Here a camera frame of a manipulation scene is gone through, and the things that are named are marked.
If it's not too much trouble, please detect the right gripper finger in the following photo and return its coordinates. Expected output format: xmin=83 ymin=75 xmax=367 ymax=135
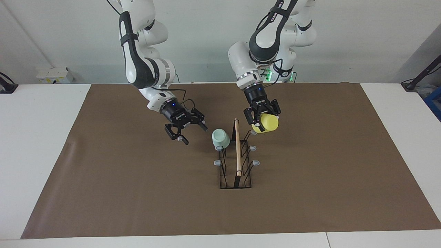
xmin=164 ymin=123 xmax=189 ymax=145
xmin=188 ymin=108 xmax=208 ymax=132

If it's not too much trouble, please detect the yellow plastic cup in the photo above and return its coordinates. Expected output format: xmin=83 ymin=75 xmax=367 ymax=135
xmin=252 ymin=114 xmax=279 ymax=134

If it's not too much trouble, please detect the pale green plastic cup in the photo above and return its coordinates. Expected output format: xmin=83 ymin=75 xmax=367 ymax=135
xmin=212 ymin=128 xmax=230 ymax=149

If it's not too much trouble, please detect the brown table mat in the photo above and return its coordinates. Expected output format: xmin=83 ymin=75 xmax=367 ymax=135
xmin=21 ymin=83 xmax=441 ymax=239

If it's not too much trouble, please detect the white power box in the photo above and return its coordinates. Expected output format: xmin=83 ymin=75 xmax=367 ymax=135
xmin=37 ymin=67 xmax=74 ymax=84

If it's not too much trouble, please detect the black stand pole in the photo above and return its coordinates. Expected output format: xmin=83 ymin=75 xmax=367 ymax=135
xmin=401 ymin=54 xmax=441 ymax=92

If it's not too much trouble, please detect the black table clamp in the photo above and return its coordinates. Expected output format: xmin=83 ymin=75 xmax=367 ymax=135
xmin=0 ymin=72 xmax=18 ymax=94

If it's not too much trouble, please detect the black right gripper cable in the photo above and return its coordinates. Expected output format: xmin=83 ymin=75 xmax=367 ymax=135
xmin=151 ymin=86 xmax=195 ymax=111

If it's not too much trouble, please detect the black wire cup rack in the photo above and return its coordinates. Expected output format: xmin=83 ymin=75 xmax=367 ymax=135
xmin=214 ymin=117 xmax=260 ymax=189

